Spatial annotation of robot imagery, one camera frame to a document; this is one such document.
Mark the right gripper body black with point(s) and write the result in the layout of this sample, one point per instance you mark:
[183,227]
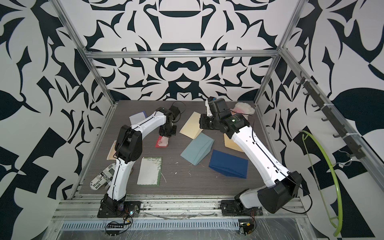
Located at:
[210,122]

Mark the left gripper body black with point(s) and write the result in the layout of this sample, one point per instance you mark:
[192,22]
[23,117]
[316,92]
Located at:
[169,130]

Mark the pink white letter paper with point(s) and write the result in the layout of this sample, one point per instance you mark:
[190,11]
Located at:
[162,142]

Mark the pale yellow envelope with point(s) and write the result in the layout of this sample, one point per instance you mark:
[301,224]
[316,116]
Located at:
[192,128]

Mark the light blue envelope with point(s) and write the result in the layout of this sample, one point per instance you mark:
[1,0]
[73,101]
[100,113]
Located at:
[197,149]

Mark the tan yellow envelope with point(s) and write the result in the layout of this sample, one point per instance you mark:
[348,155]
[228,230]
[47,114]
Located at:
[231,144]

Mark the white green-bordered letter paper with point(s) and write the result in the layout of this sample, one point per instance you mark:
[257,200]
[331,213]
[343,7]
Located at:
[150,171]

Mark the dark blue envelope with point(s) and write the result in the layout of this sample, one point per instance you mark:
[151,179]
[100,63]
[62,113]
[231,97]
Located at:
[229,165]

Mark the cream letter paper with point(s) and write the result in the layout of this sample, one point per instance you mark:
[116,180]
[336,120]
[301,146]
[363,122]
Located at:
[112,152]

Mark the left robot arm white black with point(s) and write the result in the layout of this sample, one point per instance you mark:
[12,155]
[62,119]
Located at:
[129,148]

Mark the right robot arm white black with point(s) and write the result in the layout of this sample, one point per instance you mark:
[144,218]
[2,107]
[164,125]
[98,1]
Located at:
[282,185]

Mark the white teddy bear pink shirt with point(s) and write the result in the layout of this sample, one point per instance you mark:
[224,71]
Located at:
[244,109]

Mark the left black connector board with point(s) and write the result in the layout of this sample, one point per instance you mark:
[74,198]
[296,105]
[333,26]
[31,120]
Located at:
[114,228]

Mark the black connector board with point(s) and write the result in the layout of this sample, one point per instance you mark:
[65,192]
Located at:
[114,228]
[246,228]

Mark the right black connector board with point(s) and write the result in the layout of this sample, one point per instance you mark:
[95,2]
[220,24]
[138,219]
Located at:
[246,228]

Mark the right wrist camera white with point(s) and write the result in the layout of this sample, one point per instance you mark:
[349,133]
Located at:
[209,113]

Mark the black hook rack rail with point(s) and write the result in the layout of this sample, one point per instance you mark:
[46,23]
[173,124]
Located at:
[330,112]

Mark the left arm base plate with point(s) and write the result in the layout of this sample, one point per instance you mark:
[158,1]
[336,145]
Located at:
[109,209]

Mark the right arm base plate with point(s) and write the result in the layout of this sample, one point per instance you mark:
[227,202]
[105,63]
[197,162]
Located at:
[233,208]

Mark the white cable duct strip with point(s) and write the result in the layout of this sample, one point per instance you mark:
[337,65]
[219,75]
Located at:
[203,224]

